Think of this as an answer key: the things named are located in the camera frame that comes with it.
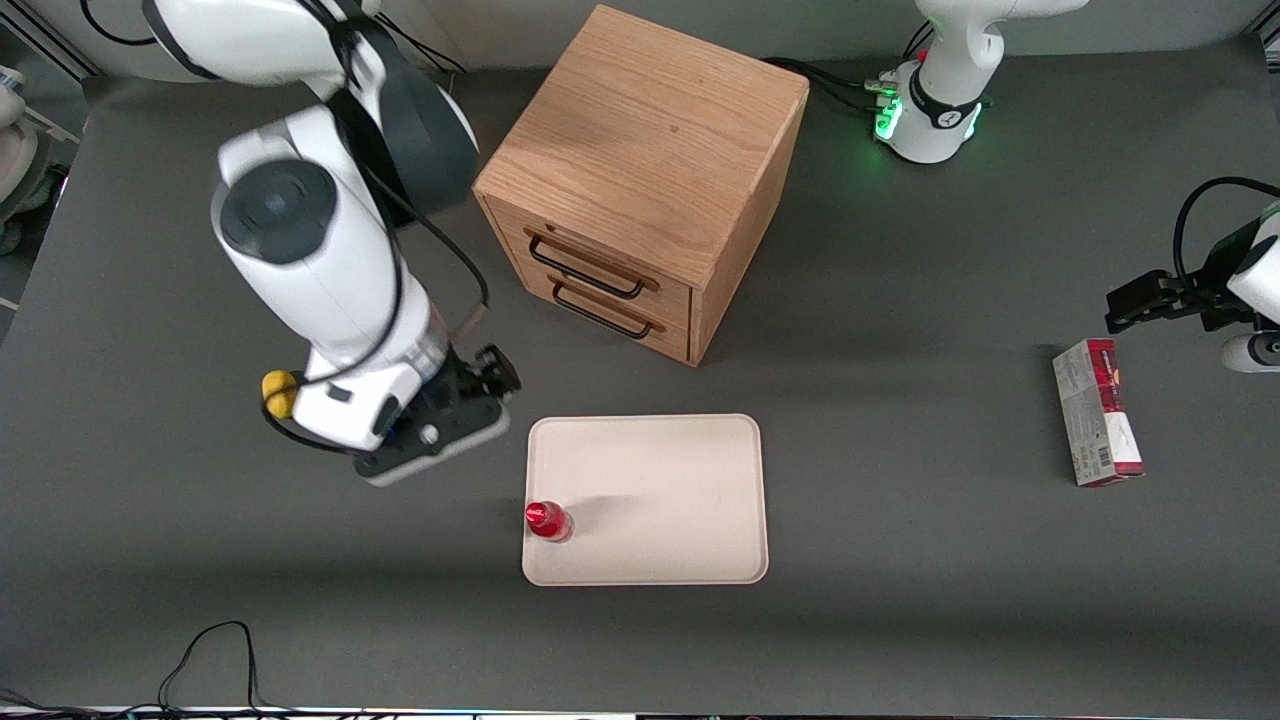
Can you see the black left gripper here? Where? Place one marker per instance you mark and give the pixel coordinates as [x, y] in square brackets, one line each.
[1207, 291]

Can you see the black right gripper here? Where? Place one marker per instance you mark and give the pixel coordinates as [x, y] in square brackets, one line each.
[472, 381]

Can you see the red coke bottle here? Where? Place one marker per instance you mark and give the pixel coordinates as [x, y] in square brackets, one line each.
[548, 522]

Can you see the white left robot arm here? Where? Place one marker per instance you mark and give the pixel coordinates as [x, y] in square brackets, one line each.
[940, 130]

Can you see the beige rectangular tray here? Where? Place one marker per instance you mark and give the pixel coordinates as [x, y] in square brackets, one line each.
[660, 500]

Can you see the red and grey carton box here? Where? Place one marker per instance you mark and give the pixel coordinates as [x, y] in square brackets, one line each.
[1095, 420]

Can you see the wooden drawer front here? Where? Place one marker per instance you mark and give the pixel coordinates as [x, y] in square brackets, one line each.
[670, 298]
[672, 338]

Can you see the yellow lemon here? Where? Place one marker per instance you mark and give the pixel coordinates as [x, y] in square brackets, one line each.
[275, 390]

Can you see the wooden drawer cabinet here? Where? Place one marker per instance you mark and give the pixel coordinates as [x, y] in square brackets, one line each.
[640, 130]

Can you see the dark grey table mat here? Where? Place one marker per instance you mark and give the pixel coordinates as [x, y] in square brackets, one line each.
[900, 600]

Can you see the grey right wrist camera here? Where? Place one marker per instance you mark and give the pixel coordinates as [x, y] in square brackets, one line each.
[440, 440]

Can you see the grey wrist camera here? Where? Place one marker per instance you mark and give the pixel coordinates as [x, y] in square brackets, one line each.
[1250, 352]
[440, 440]

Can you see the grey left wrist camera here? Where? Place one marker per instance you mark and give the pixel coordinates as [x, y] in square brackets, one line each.
[1250, 352]

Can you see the aluminium frame rail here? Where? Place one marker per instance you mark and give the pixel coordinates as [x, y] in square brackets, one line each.
[1270, 38]
[60, 50]

